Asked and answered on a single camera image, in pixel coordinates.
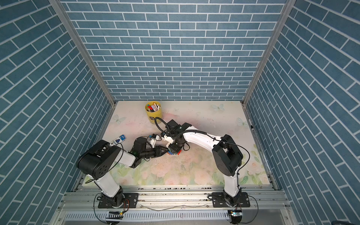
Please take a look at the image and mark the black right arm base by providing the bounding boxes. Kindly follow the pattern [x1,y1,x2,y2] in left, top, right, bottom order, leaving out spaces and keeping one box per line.
[207,190,250,225]

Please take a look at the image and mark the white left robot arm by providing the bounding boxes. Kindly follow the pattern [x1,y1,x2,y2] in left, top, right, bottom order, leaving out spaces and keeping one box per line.
[92,137,168,198]

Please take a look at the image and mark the markers in cup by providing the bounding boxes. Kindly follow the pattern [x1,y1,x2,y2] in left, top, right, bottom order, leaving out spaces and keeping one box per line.
[146,103,160,113]

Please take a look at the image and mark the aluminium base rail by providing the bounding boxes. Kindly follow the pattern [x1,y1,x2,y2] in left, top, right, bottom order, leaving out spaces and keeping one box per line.
[51,185,296,225]

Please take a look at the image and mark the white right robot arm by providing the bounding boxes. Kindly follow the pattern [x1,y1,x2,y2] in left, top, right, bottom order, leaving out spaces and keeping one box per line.
[163,129,243,197]

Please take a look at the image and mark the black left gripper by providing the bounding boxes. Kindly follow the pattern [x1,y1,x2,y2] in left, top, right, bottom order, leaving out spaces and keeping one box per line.
[139,147,169,160]

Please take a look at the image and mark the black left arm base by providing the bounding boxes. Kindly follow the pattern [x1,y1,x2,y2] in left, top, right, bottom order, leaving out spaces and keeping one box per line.
[93,187,139,225]

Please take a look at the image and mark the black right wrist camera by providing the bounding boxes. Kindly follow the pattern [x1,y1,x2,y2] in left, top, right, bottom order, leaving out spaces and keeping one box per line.
[154,117,192,139]

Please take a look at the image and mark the yellow pen holder cup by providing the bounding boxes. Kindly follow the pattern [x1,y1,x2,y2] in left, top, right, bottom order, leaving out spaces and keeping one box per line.
[145,101,163,124]

